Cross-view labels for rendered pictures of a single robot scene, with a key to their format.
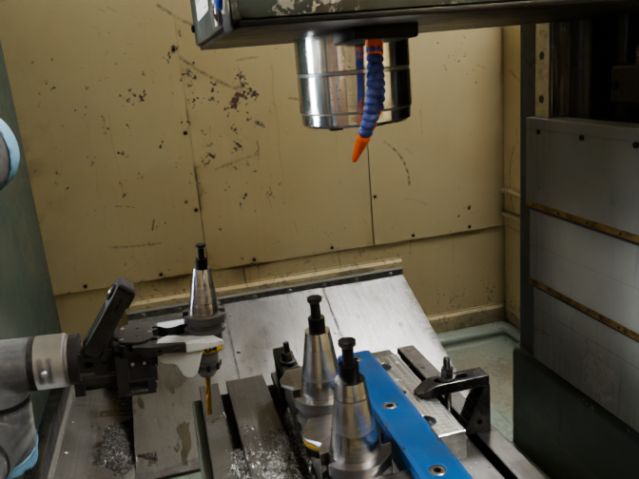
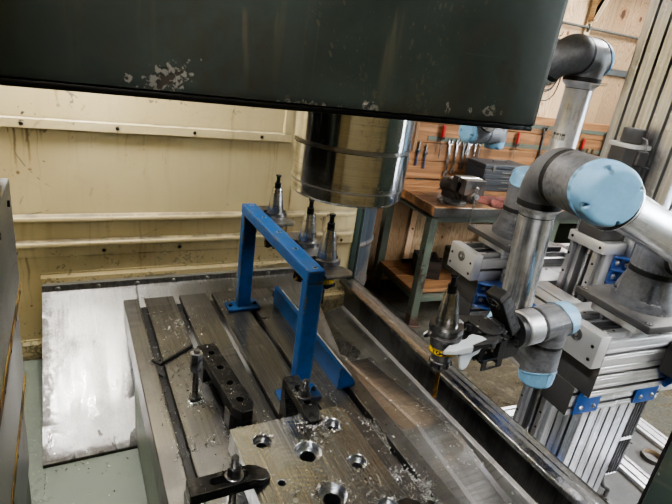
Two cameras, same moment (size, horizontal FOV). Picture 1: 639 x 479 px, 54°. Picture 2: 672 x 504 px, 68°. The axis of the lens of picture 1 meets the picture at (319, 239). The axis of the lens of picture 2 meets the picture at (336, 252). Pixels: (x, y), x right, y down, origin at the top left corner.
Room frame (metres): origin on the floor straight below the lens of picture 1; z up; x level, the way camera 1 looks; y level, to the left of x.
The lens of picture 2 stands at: (1.58, -0.26, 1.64)
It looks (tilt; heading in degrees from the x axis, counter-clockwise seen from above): 21 degrees down; 164
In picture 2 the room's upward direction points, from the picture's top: 8 degrees clockwise
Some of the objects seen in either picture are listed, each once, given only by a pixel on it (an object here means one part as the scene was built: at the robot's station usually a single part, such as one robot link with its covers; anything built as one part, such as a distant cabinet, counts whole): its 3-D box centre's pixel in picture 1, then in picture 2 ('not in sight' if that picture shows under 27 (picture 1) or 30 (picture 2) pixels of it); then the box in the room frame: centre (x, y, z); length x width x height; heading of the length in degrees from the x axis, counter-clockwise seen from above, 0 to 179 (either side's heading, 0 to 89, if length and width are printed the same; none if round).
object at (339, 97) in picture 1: (353, 79); (351, 150); (0.92, -0.07, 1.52); 0.16 x 0.16 x 0.12
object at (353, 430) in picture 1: (352, 413); (308, 226); (0.48, -0.02, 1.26); 0.04 x 0.04 x 0.07
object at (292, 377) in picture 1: (311, 377); (336, 272); (0.64, 0.02, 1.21); 0.07 x 0.05 x 0.01; 103
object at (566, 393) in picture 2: not in sight; (606, 384); (0.65, 0.85, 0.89); 0.36 x 0.10 x 0.09; 98
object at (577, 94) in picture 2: not in sight; (567, 125); (0.12, 0.90, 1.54); 0.15 x 0.12 x 0.55; 112
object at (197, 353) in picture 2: not in sight; (195, 374); (0.65, -0.26, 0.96); 0.03 x 0.03 x 0.13
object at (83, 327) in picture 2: not in sight; (212, 361); (0.29, -0.21, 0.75); 0.89 x 0.70 x 0.26; 103
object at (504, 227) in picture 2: not in sight; (517, 221); (0.18, 0.77, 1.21); 0.15 x 0.15 x 0.10
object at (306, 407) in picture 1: (323, 400); (326, 262); (0.59, 0.01, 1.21); 0.06 x 0.06 x 0.03
